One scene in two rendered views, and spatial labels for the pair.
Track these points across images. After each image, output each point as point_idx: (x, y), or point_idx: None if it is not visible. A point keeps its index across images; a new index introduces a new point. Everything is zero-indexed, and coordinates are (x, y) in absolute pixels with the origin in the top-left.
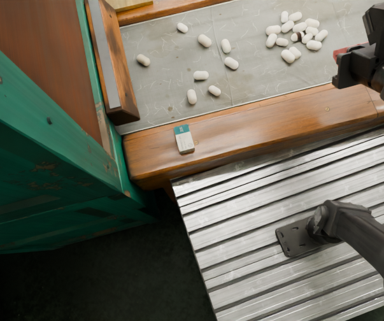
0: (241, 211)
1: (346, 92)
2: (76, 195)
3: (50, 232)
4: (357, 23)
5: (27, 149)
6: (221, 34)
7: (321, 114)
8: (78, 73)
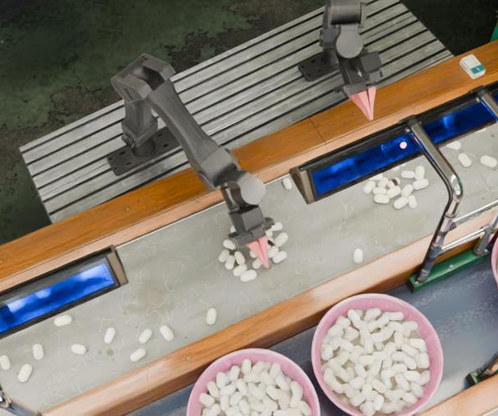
0: (399, 60)
1: (339, 130)
2: None
3: None
4: (331, 212)
5: None
6: (472, 177)
7: (358, 108)
8: None
